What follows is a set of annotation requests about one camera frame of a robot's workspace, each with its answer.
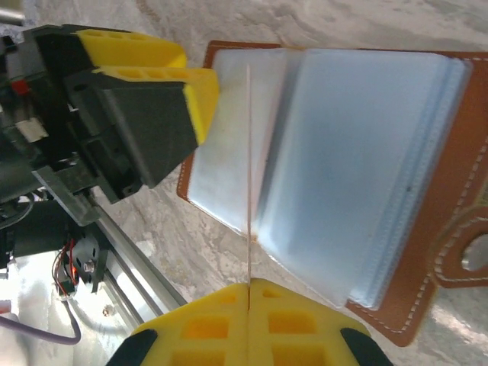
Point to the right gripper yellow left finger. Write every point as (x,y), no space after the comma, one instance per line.
(206,335)

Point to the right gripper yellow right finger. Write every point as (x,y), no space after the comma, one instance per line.
(297,335)

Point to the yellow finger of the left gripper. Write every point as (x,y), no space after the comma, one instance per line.
(133,49)
(152,122)

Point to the white VIP credit card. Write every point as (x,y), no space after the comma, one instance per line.
(249,171)

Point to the brown leather card holder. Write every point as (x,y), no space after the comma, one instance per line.
(362,171)

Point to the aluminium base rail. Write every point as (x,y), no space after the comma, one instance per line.
(133,259)

